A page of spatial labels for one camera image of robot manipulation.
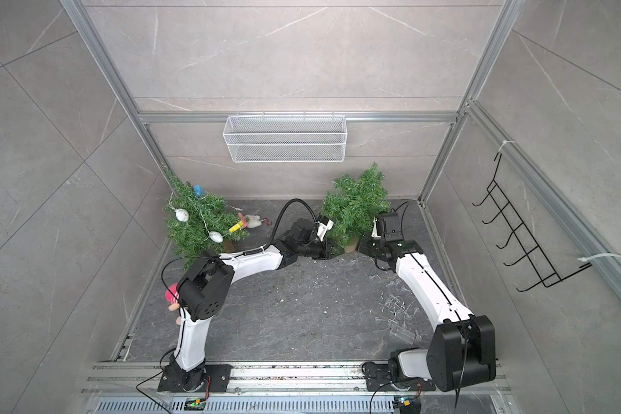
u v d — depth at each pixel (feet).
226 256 1.87
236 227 2.81
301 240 2.45
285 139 3.29
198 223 2.57
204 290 1.71
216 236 2.59
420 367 1.73
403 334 2.64
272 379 2.45
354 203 2.62
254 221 3.52
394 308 2.80
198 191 2.61
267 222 3.64
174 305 2.74
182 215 2.39
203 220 2.53
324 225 2.74
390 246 1.95
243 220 3.04
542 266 2.04
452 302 1.46
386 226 2.09
